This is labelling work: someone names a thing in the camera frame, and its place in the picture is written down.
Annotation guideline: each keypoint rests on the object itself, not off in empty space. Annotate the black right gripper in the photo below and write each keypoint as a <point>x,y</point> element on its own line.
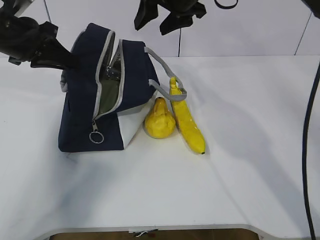
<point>180,16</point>

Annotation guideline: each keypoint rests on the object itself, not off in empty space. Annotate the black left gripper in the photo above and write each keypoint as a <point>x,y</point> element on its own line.
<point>36,44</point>

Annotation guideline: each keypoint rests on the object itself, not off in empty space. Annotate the navy and white lunch bag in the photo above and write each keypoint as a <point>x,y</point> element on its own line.
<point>82,128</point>

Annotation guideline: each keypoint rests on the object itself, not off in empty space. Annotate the yellow pear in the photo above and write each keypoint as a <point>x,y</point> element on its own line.
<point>159,122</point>

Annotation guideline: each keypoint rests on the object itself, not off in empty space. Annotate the yellow banana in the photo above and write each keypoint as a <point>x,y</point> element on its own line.
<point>188,128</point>

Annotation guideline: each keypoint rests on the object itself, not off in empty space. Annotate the green lidded glass container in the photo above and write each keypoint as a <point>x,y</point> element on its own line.
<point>109,93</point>

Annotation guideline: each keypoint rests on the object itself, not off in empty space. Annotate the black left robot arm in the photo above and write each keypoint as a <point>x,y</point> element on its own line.
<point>11,12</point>

